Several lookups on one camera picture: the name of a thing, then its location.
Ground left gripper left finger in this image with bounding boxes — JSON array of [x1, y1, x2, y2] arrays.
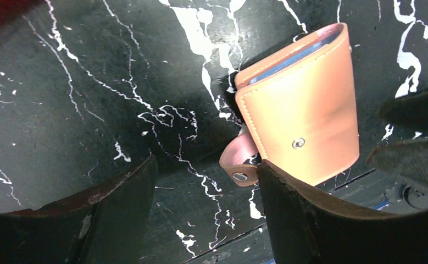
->
[[0, 155, 158, 263]]

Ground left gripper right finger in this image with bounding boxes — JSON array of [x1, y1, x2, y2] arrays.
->
[[258, 160, 428, 263]]

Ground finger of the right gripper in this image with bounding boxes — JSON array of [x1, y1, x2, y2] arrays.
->
[[378, 89, 428, 133], [366, 137, 428, 194]]

